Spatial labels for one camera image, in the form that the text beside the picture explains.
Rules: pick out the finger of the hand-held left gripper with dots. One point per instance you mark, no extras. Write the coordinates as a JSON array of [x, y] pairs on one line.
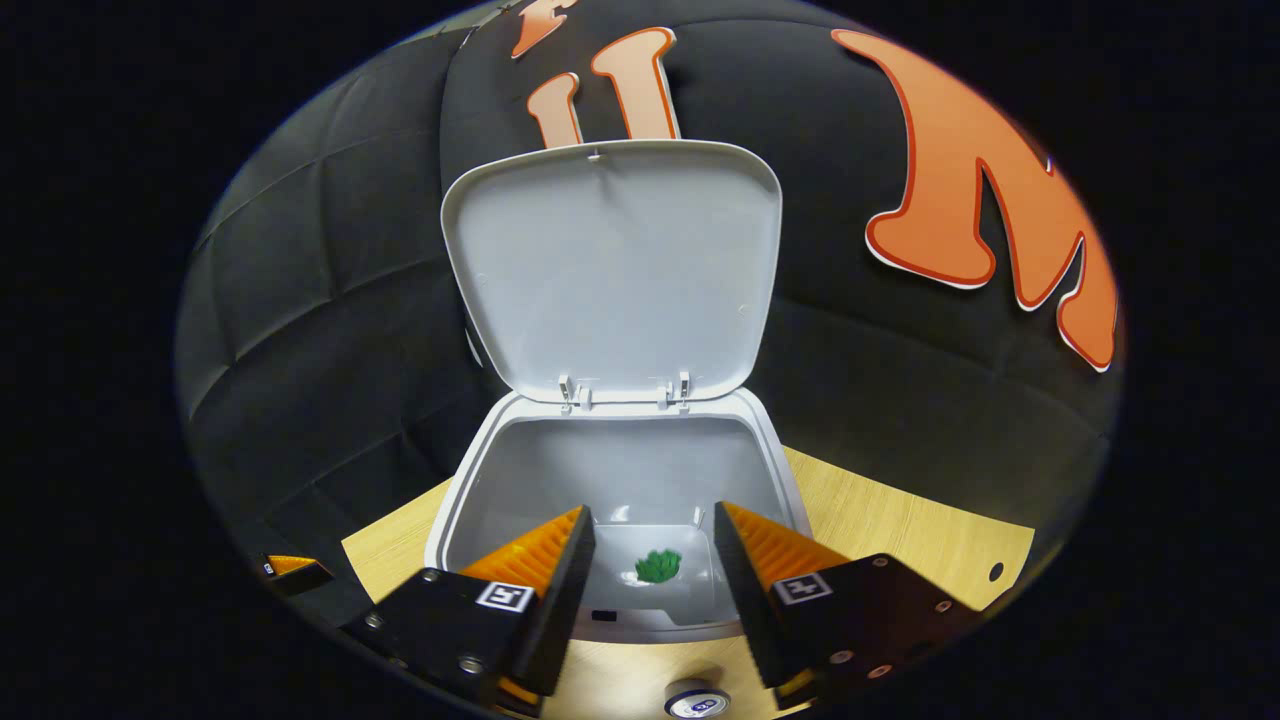
[[300, 575]]

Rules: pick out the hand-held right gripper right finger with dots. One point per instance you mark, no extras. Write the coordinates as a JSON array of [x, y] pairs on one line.
[[745, 600]]

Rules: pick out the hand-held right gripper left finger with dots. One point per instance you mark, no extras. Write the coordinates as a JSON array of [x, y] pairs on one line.
[[560, 600]]

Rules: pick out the green paper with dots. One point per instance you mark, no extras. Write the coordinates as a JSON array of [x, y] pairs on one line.
[[658, 566]]

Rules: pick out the silver pop can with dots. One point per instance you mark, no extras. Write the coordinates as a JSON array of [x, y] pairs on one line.
[[697, 702]]

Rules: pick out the white desktop garbage bin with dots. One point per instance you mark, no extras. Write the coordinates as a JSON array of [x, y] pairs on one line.
[[620, 280]]

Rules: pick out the wooden desktop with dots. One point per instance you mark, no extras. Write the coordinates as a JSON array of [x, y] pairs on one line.
[[900, 530]]

